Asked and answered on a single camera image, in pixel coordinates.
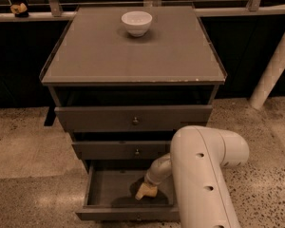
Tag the yellow sponge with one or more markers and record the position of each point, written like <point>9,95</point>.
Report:
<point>149,190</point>

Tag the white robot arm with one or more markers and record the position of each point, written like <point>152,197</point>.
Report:
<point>197,155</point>

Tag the grey top drawer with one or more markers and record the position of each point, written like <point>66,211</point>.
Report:
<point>83,110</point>

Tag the grey bottom drawer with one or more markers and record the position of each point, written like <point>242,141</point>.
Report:
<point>111,190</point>

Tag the small yellow black object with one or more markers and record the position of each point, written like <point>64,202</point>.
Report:
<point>19,9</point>

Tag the white diagonal pole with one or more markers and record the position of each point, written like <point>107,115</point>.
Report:
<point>270,76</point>

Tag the grey drawer cabinet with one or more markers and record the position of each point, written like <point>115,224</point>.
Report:
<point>97,53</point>

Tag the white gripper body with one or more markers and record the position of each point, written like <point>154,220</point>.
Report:
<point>152,177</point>

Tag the grey middle drawer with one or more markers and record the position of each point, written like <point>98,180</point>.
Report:
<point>122,145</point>

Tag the metal railing frame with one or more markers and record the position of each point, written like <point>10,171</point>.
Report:
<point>148,3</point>

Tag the grey drawer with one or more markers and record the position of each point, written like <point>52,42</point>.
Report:
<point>111,190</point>
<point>122,145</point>
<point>83,110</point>

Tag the white ceramic bowl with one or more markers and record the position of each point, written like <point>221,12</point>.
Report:
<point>137,23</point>

